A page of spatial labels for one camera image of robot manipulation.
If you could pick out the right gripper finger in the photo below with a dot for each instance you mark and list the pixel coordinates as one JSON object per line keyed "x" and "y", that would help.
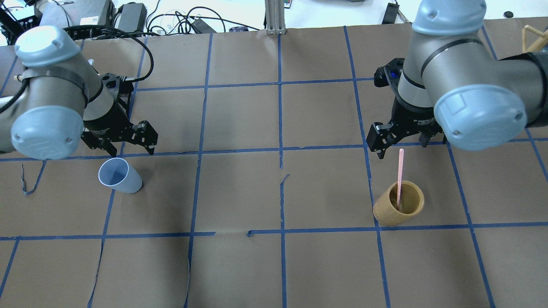
{"x": 424, "y": 139}
{"x": 380, "y": 138}

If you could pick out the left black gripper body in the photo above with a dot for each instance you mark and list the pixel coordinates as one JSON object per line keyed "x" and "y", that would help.
{"x": 104, "y": 123}

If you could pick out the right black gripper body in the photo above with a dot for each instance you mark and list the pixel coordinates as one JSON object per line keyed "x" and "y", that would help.
{"x": 414, "y": 118}

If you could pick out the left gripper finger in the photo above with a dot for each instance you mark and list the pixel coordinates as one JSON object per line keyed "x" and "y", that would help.
{"x": 145, "y": 136}
{"x": 93, "y": 142}

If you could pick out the pink chopstick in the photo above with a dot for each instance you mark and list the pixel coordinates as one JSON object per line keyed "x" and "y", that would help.
{"x": 399, "y": 178}

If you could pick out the light blue plastic cup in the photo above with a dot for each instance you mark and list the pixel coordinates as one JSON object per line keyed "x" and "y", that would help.
{"x": 117, "y": 174}

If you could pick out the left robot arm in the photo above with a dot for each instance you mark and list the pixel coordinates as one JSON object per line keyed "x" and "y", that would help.
{"x": 63, "y": 100}

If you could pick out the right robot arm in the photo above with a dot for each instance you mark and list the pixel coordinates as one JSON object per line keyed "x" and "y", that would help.
{"x": 449, "y": 83}

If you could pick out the bamboo cylinder holder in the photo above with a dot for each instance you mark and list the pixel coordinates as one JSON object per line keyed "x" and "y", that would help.
{"x": 412, "y": 203}

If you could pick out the black power adapter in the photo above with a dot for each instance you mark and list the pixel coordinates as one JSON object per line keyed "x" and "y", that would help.
{"x": 391, "y": 13}

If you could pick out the black power brick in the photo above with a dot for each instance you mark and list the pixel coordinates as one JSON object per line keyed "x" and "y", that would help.
{"x": 130, "y": 17}

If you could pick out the wooden mug tree stand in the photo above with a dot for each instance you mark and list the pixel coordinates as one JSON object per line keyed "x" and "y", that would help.
{"x": 533, "y": 39}

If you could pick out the aluminium frame post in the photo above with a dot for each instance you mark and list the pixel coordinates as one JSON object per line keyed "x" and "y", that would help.
{"x": 275, "y": 17}

